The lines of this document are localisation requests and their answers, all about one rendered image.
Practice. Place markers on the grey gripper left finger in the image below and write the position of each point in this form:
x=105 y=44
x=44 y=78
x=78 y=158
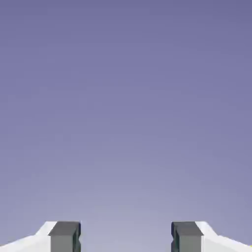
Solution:
x=63 y=239

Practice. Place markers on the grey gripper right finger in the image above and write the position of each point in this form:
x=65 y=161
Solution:
x=189 y=239

